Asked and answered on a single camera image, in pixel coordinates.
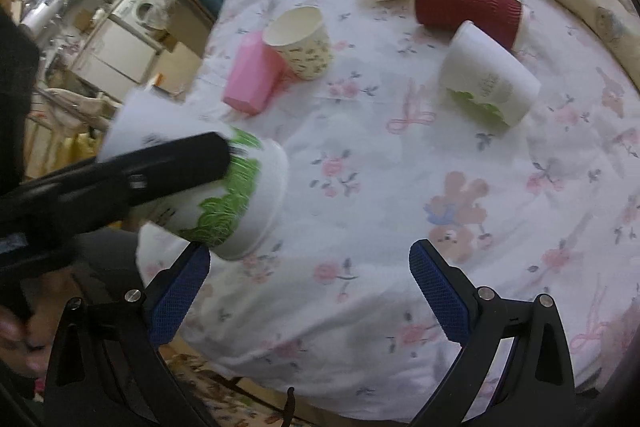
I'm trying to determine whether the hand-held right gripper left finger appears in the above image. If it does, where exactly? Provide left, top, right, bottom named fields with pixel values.
left=45, top=241, right=212, bottom=427

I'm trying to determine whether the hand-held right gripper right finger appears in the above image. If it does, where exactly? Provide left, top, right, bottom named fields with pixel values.
left=409, top=239, right=576, bottom=427

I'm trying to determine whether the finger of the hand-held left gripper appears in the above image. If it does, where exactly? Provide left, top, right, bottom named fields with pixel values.
left=95, top=132, right=232, bottom=208

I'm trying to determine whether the white cup green grass print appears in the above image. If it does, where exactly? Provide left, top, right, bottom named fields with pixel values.
left=97, top=88, right=291, bottom=262

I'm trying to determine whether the pink paper cup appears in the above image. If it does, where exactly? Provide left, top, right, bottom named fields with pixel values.
left=222, top=32, right=291, bottom=115

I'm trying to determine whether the cream cup with small print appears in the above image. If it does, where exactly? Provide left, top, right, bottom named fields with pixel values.
left=262, top=6, right=334, bottom=81

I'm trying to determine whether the white cup green leaf print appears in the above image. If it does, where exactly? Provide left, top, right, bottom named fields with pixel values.
left=439, top=21, right=542, bottom=128

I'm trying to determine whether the red ribbed paper cup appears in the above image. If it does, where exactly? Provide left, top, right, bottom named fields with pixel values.
left=414, top=0, right=531, bottom=52

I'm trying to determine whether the person's left hand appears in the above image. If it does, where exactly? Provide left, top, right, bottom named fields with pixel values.
left=0, top=304, right=47, bottom=376

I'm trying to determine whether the dark cloth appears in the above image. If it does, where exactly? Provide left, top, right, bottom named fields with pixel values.
left=0, top=9, right=42, bottom=190

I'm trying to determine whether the clothes drying rack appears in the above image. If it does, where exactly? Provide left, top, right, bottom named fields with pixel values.
left=30, top=86, right=123, bottom=142

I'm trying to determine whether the white cabinet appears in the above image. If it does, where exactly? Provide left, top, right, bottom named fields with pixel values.
left=70, top=14, right=163, bottom=85

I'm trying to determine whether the brown cardboard box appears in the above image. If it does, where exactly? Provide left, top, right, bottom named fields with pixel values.
left=160, top=0, right=216, bottom=58

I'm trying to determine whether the floral white bedsheet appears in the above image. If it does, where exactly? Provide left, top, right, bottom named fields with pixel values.
left=137, top=0, right=640, bottom=423

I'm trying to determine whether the white washing machine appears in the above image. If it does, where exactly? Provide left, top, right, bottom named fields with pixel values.
left=112, top=0, right=166, bottom=32

